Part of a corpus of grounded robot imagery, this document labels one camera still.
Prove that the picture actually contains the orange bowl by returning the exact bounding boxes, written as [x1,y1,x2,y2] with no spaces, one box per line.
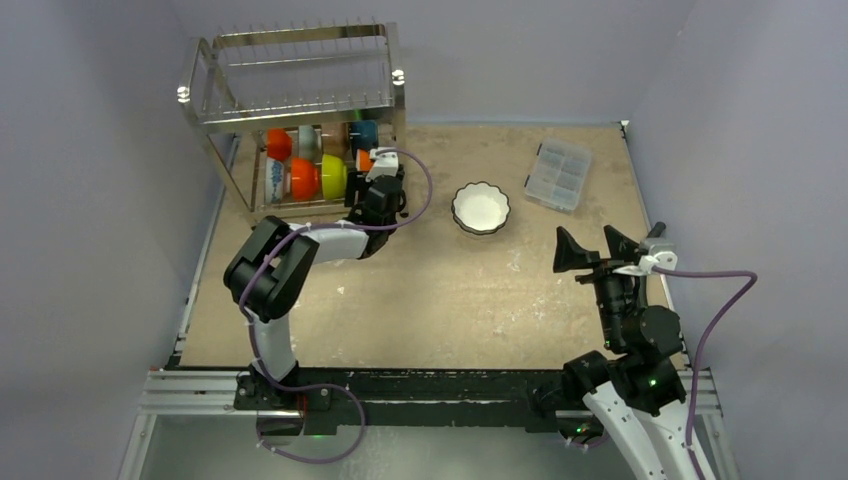
[354,149,374,172]

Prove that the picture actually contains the lime green bowl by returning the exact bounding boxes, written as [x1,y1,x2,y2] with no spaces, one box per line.
[321,154,348,200]

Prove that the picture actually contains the white fluted bowl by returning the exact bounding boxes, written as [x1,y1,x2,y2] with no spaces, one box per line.
[451,181,511,229]
[456,222,506,239]

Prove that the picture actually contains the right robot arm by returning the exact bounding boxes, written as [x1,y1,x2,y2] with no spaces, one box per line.
[553,223,715,479]

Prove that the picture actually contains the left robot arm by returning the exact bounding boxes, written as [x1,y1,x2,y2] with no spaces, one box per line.
[223,169,407,409]

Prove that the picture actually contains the metal two-tier dish rack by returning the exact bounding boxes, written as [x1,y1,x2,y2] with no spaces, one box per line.
[176,20,406,223]

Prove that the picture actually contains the teal blue bowl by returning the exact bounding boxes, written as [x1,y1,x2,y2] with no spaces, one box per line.
[348,120,379,152]

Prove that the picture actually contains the front red-orange bowl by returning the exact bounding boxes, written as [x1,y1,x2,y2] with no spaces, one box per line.
[289,157,321,202]

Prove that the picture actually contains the red-orange bowl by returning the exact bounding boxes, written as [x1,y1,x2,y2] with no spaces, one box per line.
[289,157,321,202]
[266,128,293,162]

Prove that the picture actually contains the brown speckled bowl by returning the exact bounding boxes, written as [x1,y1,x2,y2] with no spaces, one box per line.
[320,123,349,158]

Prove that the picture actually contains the clear plastic organizer box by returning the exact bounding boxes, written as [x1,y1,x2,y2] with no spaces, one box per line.
[524,138,592,214]

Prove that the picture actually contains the pale green bowl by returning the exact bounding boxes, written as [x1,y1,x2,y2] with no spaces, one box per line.
[298,125,322,163]

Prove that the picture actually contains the white blue floral bowl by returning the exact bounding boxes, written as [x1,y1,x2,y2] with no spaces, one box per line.
[264,157,286,205]

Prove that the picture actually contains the rear red-orange bowl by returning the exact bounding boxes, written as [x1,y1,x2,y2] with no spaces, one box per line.
[266,128,293,162]

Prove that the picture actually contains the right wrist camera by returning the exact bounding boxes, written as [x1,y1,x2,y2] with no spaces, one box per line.
[613,238,678,277]

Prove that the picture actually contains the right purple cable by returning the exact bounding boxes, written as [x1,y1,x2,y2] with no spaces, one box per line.
[652,266,759,480]

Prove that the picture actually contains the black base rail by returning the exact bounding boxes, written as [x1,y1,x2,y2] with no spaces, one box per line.
[234,367,597,436]

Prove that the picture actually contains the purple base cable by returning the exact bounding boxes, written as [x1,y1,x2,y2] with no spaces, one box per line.
[254,383,368,464]

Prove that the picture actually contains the aluminium frame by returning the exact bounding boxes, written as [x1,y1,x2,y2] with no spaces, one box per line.
[119,368,740,479]

